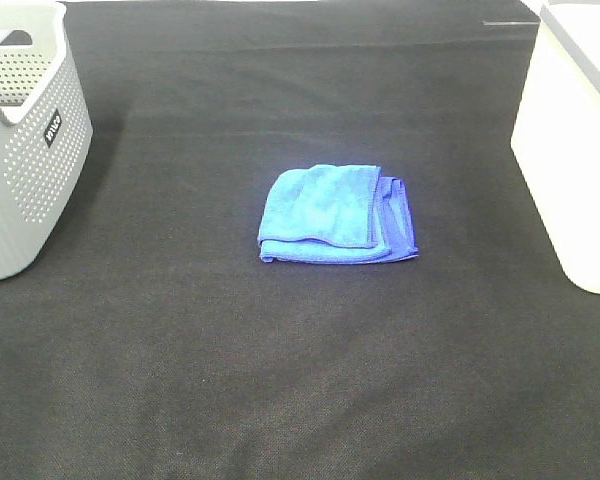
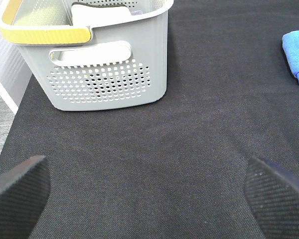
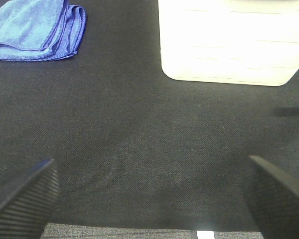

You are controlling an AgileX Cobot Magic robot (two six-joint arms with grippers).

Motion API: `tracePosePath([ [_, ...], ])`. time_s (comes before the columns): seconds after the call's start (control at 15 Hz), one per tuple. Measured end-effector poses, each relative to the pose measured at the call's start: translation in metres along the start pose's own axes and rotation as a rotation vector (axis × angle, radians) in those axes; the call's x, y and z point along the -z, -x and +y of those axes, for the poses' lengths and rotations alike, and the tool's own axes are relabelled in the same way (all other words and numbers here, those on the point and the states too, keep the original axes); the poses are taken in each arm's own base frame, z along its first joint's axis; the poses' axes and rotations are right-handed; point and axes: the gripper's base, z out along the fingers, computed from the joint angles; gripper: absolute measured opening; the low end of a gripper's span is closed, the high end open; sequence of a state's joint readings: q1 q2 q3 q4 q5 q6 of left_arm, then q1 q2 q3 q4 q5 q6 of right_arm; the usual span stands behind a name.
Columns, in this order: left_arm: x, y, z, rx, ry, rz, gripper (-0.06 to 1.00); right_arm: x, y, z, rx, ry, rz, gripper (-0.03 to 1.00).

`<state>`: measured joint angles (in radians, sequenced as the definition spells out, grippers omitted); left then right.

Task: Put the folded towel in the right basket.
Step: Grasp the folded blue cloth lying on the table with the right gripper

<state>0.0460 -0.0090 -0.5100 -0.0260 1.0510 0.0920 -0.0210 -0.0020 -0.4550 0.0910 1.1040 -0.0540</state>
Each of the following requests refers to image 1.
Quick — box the grey perforated plastic basket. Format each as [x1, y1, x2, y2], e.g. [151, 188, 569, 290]
[0, 1, 93, 280]

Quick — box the white plastic bin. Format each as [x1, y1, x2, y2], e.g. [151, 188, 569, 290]
[511, 1, 600, 294]

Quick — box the blue microfiber towel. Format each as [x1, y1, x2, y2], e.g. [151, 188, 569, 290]
[257, 165, 419, 265]

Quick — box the black fabric table cover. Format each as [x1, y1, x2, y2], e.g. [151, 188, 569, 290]
[0, 1, 600, 479]

